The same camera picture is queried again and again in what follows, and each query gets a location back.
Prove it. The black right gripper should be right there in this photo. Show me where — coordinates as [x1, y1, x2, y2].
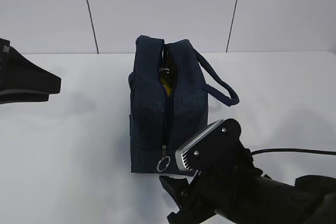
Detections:
[159, 150, 297, 224]

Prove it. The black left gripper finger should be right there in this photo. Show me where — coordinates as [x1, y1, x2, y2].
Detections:
[1, 90, 49, 104]
[1, 39, 61, 95]

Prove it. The dark blue lunch bag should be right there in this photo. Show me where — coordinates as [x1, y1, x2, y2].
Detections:
[128, 35, 239, 174]

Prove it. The yellow lemon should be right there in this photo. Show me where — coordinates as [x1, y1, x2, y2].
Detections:
[159, 68, 175, 97]

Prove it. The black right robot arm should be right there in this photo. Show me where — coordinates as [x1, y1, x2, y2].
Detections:
[159, 147, 335, 223]

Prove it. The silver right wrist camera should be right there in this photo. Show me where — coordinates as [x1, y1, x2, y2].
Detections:
[175, 119, 242, 172]

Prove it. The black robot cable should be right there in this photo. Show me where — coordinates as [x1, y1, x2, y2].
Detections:
[249, 148, 336, 156]

